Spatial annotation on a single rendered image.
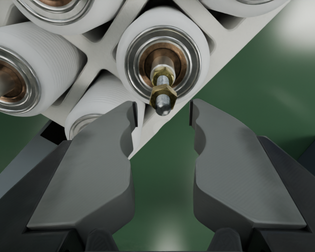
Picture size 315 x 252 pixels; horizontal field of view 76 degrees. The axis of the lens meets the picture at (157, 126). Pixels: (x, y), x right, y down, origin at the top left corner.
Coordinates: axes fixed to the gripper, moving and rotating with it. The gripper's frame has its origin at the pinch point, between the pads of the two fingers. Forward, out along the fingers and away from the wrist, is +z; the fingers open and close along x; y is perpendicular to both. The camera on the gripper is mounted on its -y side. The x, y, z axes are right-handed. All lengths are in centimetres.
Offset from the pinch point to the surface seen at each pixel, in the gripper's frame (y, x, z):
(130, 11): -4.0, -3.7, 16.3
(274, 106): 18.6, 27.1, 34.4
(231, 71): 9.5, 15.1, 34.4
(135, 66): 0.2, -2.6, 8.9
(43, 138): 15.1, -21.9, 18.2
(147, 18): -3.8, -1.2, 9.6
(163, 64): -0.6, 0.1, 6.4
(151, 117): 10.5, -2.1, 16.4
